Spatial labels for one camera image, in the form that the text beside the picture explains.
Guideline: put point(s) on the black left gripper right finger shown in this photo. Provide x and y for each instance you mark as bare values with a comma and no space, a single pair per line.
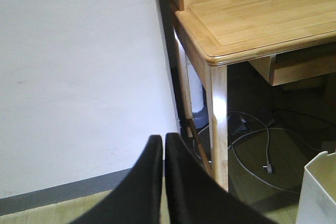
193,196

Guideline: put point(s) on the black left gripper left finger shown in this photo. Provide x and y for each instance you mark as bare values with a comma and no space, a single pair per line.
137,199

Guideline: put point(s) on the white plastic trash bin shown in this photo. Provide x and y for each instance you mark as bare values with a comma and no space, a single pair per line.
317,197

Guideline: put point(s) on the light wooden desk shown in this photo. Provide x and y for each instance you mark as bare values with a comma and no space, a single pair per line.
285,40

